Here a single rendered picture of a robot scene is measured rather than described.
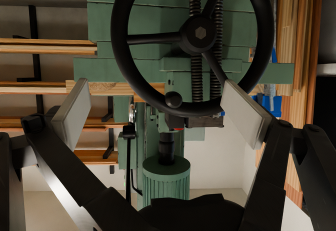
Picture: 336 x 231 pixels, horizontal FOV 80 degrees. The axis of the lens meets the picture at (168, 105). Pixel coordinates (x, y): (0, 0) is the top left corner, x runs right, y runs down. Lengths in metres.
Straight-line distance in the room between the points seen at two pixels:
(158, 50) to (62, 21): 2.86
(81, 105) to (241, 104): 0.13
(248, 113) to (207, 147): 3.14
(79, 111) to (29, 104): 3.39
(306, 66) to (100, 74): 1.75
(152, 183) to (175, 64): 0.43
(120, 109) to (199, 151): 2.54
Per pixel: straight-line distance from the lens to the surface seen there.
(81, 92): 0.17
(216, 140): 3.30
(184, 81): 0.45
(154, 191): 0.74
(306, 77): 2.02
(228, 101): 0.20
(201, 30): 0.35
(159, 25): 0.55
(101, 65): 0.54
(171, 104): 0.29
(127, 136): 0.84
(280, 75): 0.66
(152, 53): 0.53
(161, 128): 0.67
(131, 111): 0.78
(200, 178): 3.49
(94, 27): 0.55
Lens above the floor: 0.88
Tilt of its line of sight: 9 degrees up
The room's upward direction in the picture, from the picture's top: 179 degrees counter-clockwise
